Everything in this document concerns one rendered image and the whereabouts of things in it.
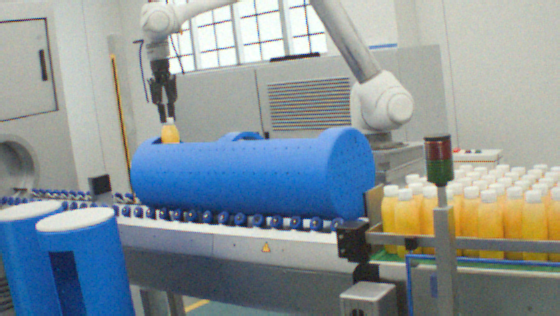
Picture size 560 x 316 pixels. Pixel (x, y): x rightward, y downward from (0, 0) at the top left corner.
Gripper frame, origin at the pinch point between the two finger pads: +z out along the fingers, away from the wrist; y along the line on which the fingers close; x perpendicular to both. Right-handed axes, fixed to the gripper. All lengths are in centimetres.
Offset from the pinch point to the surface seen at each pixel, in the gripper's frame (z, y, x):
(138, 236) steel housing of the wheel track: 44.7, 12.9, -13.3
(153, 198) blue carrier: 29.4, 12.6, -0.7
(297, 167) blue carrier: 18, 13, 66
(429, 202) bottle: 28, 13, 107
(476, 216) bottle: 31, 15, 121
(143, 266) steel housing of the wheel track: 58, 11, -17
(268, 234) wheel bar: 40, 12, 50
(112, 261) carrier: 43, 43, 8
